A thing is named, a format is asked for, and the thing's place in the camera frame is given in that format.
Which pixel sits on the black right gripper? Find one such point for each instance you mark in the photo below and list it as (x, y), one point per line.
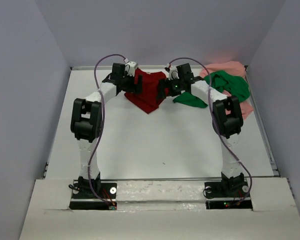
(164, 83)

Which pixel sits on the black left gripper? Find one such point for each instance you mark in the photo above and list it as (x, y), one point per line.
(134, 88)

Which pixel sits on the red t-shirt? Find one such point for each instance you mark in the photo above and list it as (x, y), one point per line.
(147, 100)

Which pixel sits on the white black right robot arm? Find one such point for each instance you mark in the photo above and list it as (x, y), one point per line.
(227, 122)

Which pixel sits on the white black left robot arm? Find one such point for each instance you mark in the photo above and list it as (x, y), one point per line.
(88, 120)

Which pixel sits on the green t-shirt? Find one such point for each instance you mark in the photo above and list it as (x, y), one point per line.
(222, 82)

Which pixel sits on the pink t-shirt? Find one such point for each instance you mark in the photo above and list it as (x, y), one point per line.
(233, 68)

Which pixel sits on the white front cover board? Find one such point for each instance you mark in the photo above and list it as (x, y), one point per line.
(162, 210)

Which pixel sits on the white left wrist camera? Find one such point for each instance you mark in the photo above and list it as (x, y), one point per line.
(130, 67)

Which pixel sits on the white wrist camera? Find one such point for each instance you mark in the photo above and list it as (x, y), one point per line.
(172, 71)
(130, 67)

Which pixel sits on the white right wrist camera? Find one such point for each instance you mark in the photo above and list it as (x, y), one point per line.
(172, 71)

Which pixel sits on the aluminium right table rail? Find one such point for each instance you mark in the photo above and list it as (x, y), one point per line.
(264, 136)

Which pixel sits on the aluminium table rail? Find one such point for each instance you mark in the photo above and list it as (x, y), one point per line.
(44, 173)
(264, 136)

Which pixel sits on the aluminium left table rail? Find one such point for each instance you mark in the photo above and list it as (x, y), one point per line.
(44, 173)

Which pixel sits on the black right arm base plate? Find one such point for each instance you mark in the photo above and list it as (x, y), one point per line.
(221, 198)

